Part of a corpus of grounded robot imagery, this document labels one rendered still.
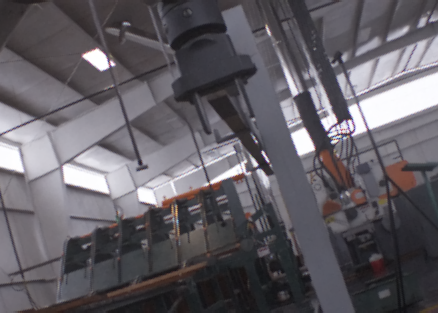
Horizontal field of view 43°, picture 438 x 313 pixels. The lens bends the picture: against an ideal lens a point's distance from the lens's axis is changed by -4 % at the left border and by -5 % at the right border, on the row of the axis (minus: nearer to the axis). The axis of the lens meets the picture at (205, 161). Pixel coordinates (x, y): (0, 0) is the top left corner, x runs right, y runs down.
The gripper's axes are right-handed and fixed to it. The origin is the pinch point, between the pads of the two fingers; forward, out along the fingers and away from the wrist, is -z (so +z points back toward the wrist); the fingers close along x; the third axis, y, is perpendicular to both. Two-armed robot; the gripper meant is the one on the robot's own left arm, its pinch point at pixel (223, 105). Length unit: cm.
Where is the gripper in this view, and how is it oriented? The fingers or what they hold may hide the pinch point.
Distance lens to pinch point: 83.5
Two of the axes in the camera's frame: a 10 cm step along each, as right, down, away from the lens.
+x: 9.3, -3.4, -1.3
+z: -3.2, -9.3, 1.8
